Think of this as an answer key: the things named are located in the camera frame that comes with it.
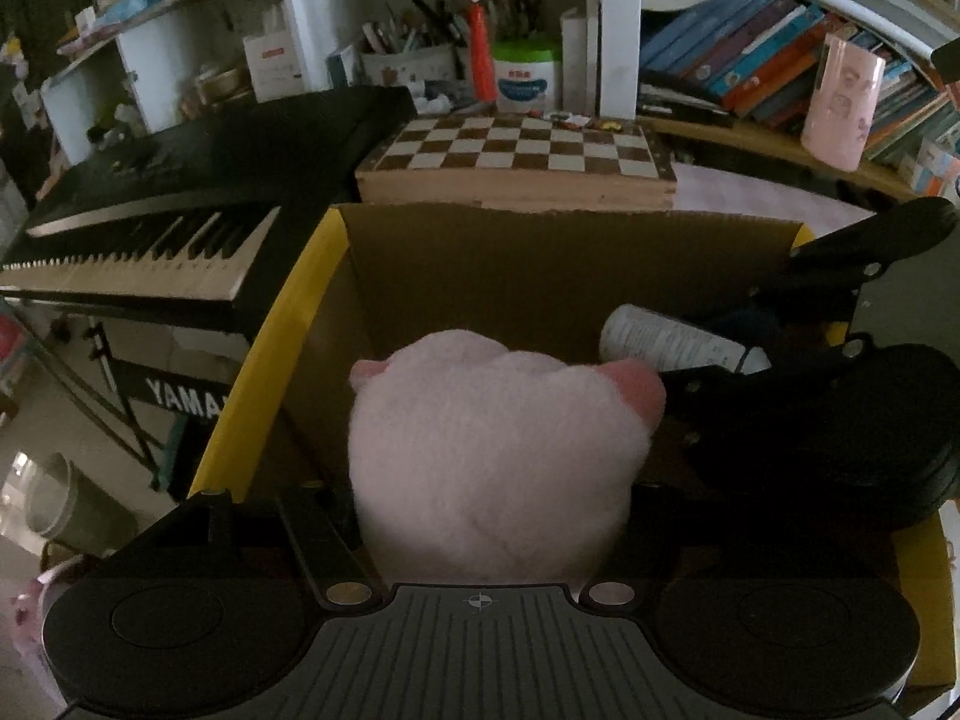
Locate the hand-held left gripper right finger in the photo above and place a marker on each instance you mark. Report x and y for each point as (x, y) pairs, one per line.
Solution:
(652, 525)

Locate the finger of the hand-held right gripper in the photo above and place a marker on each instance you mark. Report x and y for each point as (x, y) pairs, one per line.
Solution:
(877, 232)
(712, 397)

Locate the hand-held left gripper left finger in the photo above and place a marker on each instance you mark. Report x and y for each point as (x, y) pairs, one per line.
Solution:
(330, 562)

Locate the white printed bottle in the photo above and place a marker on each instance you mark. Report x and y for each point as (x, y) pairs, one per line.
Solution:
(660, 341)

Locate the pink plush toy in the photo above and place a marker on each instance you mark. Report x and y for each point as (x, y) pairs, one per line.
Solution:
(487, 450)

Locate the yellow cardboard box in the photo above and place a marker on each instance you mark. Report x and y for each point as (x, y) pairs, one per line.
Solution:
(300, 300)

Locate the pink cup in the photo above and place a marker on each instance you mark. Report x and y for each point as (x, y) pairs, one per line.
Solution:
(840, 105)

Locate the row of books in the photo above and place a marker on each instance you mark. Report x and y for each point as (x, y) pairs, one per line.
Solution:
(750, 52)

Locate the black keyboard stand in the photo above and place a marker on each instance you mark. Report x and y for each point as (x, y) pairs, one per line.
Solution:
(127, 390)

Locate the grey bucket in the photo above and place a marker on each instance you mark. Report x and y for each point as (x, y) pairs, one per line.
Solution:
(67, 502)

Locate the pink fabric item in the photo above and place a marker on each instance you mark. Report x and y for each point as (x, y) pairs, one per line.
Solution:
(34, 615)

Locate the wooden chess board box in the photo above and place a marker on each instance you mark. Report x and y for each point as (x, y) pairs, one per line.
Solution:
(517, 146)

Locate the white shelf unit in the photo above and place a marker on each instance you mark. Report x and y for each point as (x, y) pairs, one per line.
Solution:
(611, 30)

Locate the white jar green lid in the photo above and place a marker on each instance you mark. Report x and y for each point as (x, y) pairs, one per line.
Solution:
(525, 79)

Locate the red tassel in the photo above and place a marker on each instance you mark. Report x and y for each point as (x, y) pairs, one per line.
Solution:
(481, 45)

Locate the black electric piano keyboard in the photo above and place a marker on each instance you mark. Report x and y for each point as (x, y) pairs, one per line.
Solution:
(187, 165)

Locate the white pen holder box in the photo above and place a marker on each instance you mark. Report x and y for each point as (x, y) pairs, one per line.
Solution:
(409, 69)

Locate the bunch of pens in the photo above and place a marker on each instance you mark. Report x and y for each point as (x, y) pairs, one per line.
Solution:
(442, 19)

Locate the white box red label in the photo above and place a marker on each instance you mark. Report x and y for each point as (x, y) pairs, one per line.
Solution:
(274, 66)

